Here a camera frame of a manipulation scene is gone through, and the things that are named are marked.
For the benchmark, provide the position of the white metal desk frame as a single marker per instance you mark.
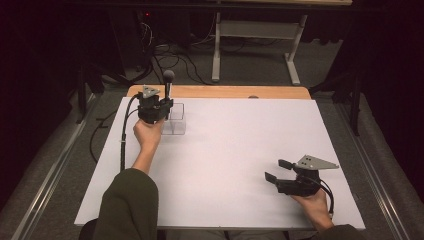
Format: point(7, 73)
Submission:
point(256, 29)

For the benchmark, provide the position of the dark box with red light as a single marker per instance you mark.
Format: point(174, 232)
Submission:
point(133, 36)

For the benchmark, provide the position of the white table board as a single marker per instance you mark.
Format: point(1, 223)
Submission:
point(216, 150)

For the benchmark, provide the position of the person's left hand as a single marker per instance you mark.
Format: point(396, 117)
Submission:
point(148, 135)

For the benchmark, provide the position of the clear plastic organizer box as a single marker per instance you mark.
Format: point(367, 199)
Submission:
point(176, 121)

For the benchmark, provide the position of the person's right hand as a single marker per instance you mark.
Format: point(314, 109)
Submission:
point(313, 205)

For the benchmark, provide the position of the black makeup brush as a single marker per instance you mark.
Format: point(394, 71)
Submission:
point(168, 80)

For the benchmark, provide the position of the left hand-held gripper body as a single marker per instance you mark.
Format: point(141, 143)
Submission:
point(151, 108)

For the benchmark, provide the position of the wooden table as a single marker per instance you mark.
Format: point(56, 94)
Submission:
point(216, 91)

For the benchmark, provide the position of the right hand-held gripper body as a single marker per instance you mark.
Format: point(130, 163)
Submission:
point(298, 183)

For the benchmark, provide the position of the black stand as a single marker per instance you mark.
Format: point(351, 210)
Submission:
point(83, 93)
point(356, 106)

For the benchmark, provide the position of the metal floor rail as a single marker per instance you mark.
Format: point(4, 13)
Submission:
point(53, 166)
point(376, 173)

